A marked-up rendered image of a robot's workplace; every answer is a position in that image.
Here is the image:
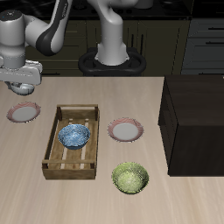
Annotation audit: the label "white plate with pink rim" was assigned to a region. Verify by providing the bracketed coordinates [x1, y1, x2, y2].
[6, 101, 42, 123]
[107, 117, 144, 144]

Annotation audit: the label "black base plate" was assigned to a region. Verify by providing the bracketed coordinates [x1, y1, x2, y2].
[77, 46, 147, 77]

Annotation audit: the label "wooden slat tray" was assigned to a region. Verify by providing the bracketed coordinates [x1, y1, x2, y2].
[41, 103, 101, 180]

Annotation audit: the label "dark wooden cabinet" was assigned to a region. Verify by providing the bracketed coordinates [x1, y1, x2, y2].
[157, 73, 224, 178]

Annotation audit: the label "dark kitchen cupboards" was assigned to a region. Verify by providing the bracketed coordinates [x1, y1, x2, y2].
[0, 0, 224, 78]

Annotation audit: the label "blue bowl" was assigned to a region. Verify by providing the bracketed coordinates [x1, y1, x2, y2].
[57, 123, 92, 151]

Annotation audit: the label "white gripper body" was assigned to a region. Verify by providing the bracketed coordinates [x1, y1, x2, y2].
[0, 59, 44, 87]

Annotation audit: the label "green bowl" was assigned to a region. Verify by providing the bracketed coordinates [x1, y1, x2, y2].
[111, 162, 150, 195]

